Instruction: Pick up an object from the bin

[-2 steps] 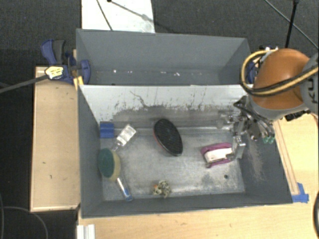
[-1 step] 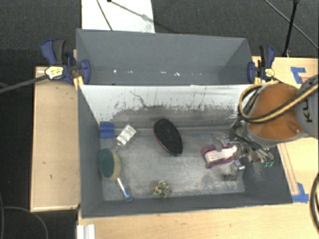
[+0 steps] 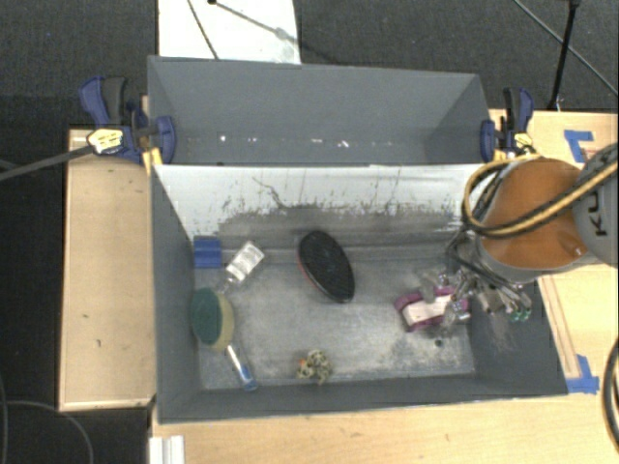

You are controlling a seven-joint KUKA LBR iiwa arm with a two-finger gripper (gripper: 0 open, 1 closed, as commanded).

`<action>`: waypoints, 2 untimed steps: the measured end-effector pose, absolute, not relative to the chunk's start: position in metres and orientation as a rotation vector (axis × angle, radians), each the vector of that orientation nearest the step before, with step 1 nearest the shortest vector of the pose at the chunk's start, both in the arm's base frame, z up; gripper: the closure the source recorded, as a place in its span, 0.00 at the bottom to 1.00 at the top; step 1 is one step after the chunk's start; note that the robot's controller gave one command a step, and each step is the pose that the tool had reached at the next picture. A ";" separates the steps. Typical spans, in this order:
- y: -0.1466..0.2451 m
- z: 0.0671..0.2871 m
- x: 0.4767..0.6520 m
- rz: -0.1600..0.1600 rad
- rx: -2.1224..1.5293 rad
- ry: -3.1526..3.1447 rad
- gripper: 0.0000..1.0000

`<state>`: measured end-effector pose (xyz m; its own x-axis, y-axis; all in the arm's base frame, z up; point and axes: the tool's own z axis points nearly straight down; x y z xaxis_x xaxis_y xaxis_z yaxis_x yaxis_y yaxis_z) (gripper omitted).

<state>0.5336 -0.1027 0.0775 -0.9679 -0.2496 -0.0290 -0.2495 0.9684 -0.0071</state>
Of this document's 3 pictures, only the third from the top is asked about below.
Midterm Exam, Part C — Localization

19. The camouflage toy animal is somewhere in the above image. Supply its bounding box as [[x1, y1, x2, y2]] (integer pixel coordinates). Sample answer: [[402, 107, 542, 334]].
[[296, 349, 334, 387]]

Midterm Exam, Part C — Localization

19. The grey metal bin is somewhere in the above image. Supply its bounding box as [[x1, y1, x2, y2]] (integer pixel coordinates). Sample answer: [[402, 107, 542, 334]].
[[146, 55, 570, 424]]

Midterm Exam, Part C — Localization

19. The clear glass bottle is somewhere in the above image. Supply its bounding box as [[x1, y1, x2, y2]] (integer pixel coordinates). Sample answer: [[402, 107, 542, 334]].
[[216, 240, 266, 293]]

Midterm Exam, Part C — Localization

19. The purple and white toy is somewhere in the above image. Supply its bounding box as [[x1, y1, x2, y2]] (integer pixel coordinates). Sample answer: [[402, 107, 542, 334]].
[[393, 283, 464, 334]]

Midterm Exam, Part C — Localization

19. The black oval disc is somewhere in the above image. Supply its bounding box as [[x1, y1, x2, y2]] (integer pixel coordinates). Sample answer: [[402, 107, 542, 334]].
[[297, 230, 357, 305]]

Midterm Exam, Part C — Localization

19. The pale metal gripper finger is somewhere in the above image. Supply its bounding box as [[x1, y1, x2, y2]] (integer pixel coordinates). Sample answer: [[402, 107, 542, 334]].
[[418, 269, 455, 305], [442, 288, 472, 331]]

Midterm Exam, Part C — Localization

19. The pale wood board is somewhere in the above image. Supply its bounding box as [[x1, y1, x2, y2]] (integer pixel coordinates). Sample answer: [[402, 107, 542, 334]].
[[58, 128, 157, 412]]

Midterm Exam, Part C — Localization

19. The green and yellow round sponge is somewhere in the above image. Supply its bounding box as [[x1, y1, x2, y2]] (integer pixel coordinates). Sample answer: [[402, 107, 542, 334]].
[[189, 287, 236, 352]]

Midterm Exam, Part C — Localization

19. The blue block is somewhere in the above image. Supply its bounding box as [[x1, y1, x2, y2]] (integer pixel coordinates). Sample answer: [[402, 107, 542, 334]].
[[192, 235, 223, 270]]

